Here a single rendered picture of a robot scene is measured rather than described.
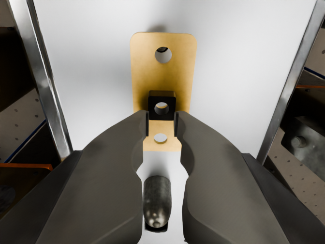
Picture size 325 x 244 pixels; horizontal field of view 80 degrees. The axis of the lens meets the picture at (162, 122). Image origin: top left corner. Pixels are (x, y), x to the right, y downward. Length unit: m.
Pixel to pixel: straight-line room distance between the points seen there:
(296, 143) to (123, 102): 0.17
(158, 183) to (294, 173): 0.63
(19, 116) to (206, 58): 0.56
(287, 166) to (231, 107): 0.59
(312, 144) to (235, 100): 0.09
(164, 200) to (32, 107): 0.48
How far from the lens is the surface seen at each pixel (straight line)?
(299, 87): 0.30
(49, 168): 0.33
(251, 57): 0.17
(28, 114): 0.63
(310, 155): 0.23
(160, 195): 0.21
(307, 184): 0.87
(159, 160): 0.21
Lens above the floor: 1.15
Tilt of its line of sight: 58 degrees down
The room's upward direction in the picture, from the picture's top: 179 degrees clockwise
